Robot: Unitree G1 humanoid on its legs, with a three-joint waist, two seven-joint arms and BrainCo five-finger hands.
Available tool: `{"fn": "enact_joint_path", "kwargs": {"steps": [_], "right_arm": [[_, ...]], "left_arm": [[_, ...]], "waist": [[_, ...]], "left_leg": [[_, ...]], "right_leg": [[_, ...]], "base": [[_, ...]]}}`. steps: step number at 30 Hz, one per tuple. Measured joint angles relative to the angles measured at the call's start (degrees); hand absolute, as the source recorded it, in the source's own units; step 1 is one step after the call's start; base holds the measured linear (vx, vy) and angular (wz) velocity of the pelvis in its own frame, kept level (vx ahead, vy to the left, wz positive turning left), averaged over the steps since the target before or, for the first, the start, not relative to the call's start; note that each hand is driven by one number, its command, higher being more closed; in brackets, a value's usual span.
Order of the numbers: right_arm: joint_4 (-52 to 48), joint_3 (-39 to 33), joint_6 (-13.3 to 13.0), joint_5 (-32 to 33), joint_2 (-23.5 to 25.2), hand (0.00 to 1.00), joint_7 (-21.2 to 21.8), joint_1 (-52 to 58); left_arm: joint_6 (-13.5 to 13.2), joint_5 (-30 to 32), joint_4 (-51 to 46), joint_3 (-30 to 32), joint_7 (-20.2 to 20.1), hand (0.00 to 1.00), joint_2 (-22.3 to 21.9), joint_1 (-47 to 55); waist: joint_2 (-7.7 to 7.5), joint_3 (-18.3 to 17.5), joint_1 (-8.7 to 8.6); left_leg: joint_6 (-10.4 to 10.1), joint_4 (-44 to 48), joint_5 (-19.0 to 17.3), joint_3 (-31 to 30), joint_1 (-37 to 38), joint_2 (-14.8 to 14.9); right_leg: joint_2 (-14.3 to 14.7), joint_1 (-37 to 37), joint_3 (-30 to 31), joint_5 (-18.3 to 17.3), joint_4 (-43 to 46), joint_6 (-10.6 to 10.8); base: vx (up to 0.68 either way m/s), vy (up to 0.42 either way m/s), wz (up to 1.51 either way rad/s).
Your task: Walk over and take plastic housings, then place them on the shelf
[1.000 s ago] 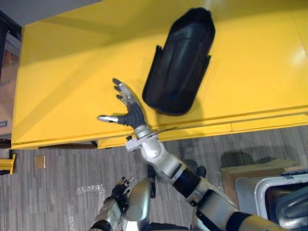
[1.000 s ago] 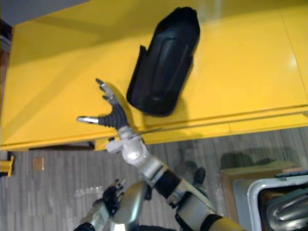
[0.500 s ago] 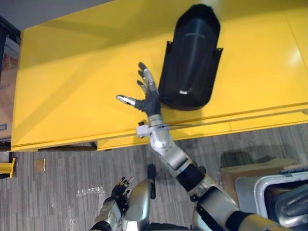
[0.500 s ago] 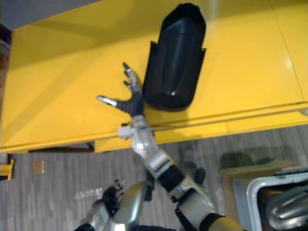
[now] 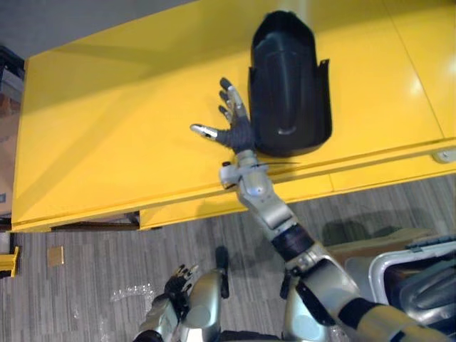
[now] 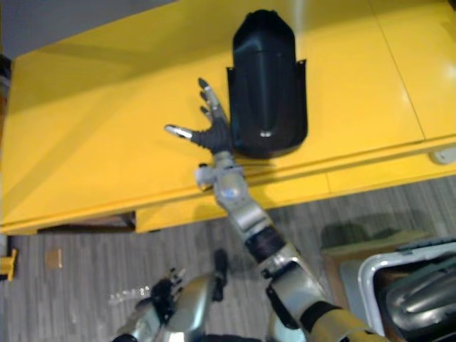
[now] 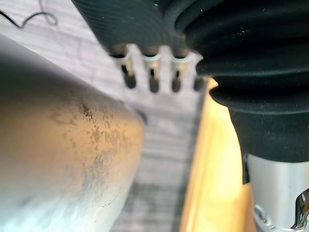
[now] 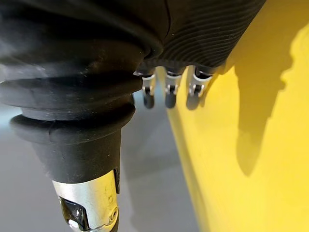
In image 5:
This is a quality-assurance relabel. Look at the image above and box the dark storage box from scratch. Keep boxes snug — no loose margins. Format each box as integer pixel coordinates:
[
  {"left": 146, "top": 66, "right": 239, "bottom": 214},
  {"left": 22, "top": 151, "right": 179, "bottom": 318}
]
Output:
[{"left": 0, "top": 45, "right": 26, "bottom": 94}]

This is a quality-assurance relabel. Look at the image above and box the small cardboard square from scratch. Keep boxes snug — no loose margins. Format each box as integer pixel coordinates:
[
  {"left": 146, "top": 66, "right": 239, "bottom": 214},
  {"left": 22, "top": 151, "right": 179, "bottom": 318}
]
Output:
[{"left": 46, "top": 246, "right": 66, "bottom": 266}]

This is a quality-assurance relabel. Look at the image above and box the grey plastic box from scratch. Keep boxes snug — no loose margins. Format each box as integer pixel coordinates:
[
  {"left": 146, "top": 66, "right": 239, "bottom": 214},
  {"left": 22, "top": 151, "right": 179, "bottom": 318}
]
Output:
[{"left": 368, "top": 239, "right": 456, "bottom": 323}]

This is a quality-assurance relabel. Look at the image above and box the clear plastic wrap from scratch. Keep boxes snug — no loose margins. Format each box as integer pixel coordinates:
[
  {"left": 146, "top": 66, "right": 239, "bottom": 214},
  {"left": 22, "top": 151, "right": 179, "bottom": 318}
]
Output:
[{"left": 109, "top": 282, "right": 157, "bottom": 304}]

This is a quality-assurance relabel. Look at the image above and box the left silver robot leg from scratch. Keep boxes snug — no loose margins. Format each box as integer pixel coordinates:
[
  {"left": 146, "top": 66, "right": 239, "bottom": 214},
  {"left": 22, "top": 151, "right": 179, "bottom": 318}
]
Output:
[{"left": 180, "top": 245, "right": 231, "bottom": 342}]

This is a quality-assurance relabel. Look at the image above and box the silver robot leg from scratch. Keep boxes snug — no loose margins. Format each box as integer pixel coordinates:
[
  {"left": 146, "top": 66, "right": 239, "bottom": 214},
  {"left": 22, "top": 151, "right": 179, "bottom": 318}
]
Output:
[
  {"left": 279, "top": 265, "right": 338, "bottom": 342},
  {"left": 180, "top": 245, "right": 231, "bottom": 342}
]

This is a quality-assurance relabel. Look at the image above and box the brown cardboard box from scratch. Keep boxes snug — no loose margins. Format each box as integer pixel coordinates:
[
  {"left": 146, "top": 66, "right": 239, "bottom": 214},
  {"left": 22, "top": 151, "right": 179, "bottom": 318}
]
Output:
[{"left": 0, "top": 90, "right": 24, "bottom": 219}]

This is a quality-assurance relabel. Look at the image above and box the black robot waist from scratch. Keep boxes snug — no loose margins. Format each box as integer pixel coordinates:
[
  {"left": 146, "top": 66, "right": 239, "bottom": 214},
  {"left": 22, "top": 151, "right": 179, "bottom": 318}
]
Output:
[{"left": 218, "top": 330, "right": 284, "bottom": 342}]

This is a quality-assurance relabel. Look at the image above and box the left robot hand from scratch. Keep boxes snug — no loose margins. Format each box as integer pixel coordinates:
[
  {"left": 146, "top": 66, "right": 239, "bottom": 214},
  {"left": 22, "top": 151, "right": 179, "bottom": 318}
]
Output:
[{"left": 164, "top": 263, "right": 200, "bottom": 318}]

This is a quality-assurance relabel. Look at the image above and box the right silver robot leg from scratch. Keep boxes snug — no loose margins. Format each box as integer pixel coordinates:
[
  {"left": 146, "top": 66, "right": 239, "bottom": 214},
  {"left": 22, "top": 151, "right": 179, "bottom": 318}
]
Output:
[{"left": 279, "top": 265, "right": 338, "bottom": 342}]

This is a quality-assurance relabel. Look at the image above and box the yellow metal bracket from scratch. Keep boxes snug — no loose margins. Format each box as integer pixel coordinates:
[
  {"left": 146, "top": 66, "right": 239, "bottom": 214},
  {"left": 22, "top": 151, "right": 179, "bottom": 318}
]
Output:
[{"left": 0, "top": 245, "right": 21, "bottom": 279}]

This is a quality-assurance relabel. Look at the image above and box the brown cardboard sheet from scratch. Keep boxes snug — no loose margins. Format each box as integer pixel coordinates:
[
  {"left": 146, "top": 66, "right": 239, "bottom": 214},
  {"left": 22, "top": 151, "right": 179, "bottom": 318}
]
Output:
[{"left": 326, "top": 227, "right": 437, "bottom": 266}]

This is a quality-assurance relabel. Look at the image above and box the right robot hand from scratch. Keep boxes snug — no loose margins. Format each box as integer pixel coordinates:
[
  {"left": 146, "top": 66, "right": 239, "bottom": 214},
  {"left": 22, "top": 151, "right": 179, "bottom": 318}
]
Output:
[{"left": 190, "top": 77, "right": 257, "bottom": 155}]

